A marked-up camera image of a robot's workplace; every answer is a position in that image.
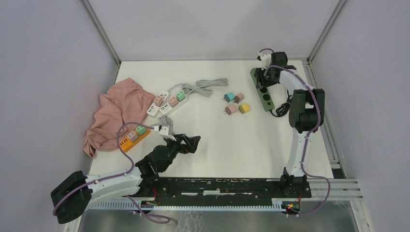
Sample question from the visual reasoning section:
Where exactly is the purple cable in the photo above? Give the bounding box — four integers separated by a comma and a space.
52, 122, 172, 224
259, 48, 331, 218

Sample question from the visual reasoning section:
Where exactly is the pink cloth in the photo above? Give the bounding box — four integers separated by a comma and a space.
83, 78, 156, 157

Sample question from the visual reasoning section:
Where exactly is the yellow charger plug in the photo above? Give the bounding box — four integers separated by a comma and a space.
238, 103, 250, 114

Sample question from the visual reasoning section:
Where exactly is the grey coiled cord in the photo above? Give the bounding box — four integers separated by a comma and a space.
148, 116, 177, 135
167, 77, 229, 98

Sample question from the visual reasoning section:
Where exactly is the green plug on white strip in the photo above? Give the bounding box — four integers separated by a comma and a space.
176, 90, 186, 102

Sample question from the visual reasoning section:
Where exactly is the orange power strip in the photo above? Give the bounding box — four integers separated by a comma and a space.
119, 126, 151, 152

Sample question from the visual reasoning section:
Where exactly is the green power strip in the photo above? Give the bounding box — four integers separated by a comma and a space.
250, 68, 275, 112

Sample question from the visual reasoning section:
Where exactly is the grey coiled cord lower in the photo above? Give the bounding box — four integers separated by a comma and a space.
148, 116, 177, 135

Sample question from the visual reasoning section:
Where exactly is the pink plug on right strip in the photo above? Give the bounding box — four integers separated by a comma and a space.
169, 96, 179, 108

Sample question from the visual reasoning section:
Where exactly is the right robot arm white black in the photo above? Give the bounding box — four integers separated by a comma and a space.
250, 48, 325, 197

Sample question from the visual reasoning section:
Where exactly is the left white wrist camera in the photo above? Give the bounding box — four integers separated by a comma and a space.
153, 124, 176, 141

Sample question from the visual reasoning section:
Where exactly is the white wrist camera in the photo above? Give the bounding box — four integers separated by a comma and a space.
153, 124, 176, 141
257, 52, 272, 63

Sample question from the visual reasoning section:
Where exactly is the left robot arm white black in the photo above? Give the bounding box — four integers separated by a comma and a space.
50, 134, 201, 224

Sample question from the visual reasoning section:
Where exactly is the black power cord with plug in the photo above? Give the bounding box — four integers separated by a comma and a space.
269, 90, 293, 118

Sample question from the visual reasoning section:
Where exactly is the black mounting base plate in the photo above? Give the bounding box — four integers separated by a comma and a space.
132, 177, 312, 206

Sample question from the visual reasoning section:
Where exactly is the pink charger plug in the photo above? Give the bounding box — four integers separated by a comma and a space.
224, 104, 237, 116

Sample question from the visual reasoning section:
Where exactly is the grey coiled cord upper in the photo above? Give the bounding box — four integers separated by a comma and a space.
167, 77, 229, 98

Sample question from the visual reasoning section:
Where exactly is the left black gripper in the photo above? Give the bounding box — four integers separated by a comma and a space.
160, 133, 200, 172

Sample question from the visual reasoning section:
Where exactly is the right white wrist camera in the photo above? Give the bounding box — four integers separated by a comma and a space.
257, 52, 272, 63

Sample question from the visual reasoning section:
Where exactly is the pink charger plug end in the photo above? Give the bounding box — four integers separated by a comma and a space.
234, 93, 244, 103

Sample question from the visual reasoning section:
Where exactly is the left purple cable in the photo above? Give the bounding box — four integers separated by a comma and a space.
52, 122, 172, 224

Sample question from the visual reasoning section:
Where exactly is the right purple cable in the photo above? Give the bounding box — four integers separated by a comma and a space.
259, 48, 331, 218

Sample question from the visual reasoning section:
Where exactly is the teal usb charger plug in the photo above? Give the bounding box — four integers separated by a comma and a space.
223, 92, 235, 102

